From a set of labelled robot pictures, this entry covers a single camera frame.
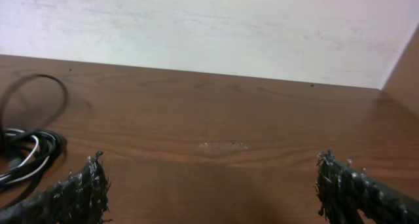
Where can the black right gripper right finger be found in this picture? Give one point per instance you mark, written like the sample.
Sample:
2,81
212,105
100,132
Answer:
344,192

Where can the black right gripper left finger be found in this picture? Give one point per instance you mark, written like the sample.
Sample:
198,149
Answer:
79,199

